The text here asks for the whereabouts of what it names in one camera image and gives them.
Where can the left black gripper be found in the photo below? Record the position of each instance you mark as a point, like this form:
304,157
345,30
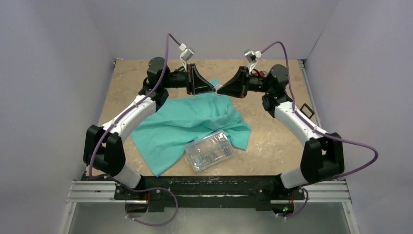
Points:
195,83

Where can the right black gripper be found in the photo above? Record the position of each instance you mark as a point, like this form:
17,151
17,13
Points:
244,82

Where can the teal t-shirt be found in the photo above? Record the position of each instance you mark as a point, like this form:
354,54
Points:
160,138

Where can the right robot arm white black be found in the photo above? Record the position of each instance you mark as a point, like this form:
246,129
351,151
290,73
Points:
322,156

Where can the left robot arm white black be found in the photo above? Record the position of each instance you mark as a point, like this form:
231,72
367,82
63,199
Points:
104,144

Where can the clear plastic screw box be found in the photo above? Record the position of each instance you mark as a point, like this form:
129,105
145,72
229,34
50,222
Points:
209,150

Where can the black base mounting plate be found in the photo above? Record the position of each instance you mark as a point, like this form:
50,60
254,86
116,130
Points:
259,192

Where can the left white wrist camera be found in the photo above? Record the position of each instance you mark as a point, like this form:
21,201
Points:
185,56

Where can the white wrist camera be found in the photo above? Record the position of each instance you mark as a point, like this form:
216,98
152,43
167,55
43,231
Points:
185,56
252,58

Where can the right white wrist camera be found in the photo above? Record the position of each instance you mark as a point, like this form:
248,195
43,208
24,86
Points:
252,58

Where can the small black wire stand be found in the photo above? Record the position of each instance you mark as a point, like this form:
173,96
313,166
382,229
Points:
307,110

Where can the aluminium frame rail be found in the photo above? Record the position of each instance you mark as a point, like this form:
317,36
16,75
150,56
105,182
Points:
104,191

